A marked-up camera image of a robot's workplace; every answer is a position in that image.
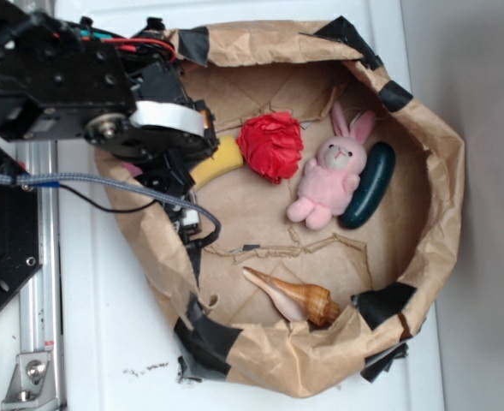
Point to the brown paper bag basin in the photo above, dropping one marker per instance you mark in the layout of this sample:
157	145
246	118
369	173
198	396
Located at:
384	276

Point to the dark green oblong sponge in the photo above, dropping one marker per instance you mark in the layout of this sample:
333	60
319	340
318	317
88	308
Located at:
374	182

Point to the brown spiral seashell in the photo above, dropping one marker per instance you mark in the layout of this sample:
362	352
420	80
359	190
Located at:
297	302

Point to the yellow sponge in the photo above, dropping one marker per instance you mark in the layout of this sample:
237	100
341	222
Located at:
226	158

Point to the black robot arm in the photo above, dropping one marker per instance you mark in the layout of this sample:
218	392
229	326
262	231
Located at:
124	96

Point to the pink plush bunny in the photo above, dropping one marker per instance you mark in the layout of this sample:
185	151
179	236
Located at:
332	176

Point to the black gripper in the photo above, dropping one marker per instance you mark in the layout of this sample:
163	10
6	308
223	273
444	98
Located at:
166	136

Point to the metal corner bracket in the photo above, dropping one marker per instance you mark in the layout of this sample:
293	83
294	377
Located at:
32	385

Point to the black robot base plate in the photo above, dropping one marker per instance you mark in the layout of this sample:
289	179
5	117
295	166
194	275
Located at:
19	239

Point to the aluminium extrusion rail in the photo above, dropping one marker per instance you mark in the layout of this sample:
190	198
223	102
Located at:
41	297

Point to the red crumpled paper ball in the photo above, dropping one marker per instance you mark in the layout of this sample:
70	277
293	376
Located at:
272	144

